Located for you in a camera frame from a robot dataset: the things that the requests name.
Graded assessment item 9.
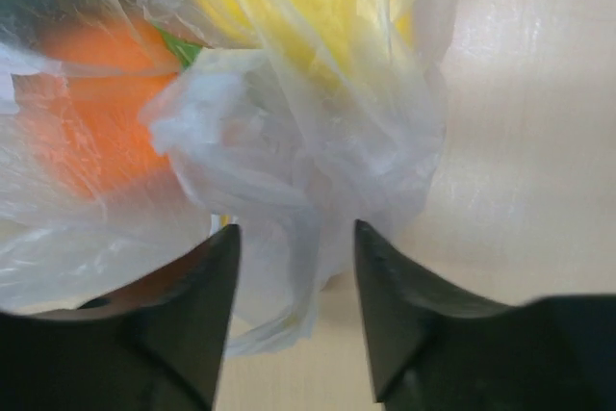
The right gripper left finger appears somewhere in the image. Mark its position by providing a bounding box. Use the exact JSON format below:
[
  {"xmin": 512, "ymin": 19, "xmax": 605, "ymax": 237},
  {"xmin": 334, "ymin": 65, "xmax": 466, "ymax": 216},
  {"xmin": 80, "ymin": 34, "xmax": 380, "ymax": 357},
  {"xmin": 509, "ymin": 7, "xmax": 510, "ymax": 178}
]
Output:
[{"xmin": 1, "ymin": 224, "xmax": 241, "ymax": 410}]

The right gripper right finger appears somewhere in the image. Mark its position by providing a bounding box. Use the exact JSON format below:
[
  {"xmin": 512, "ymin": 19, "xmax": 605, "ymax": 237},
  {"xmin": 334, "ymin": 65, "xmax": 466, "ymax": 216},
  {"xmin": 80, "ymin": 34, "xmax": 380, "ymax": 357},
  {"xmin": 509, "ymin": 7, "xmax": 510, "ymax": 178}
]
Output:
[{"xmin": 354, "ymin": 220, "xmax": 615, "ymax": 410}]

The clear plastic fruit bag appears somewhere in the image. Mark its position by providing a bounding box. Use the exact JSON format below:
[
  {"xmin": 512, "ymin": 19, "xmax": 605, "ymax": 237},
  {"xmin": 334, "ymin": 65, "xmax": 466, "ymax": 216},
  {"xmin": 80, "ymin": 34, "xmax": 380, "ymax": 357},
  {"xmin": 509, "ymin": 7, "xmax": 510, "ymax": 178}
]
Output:
[{"xmin": 1, "ymin": 0, "xmax": 457, "ymax": 356}]

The orange fruit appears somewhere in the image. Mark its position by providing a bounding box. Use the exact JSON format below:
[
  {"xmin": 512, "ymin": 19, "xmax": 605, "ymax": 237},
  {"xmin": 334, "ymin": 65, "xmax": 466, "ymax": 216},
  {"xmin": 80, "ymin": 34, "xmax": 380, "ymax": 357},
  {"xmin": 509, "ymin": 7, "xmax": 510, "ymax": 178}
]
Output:
[{"xmin": 18, "ymin": 17, "xmax": 179, "ymax": 199}]

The yellow fruit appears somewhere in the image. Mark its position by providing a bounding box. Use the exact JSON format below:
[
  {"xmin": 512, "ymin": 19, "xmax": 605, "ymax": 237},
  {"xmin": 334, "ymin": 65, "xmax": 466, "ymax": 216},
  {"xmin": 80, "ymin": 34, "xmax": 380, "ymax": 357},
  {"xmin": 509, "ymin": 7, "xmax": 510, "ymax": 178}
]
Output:
[{"xmin": 194, "ymin": 0, "xmax": 413, "ymax": 79}]

